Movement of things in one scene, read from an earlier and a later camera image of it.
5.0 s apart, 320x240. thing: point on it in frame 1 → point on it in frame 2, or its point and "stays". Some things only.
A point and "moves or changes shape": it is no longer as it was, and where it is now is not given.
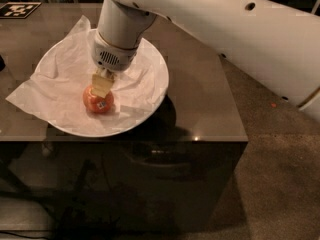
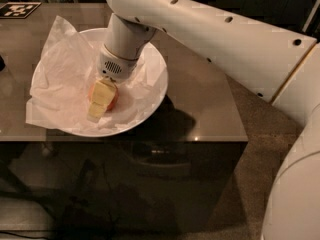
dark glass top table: (180, 172) stays
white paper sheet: (57, 90) moves or changes shape
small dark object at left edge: (2, 63) stays
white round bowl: (64, 81) stays
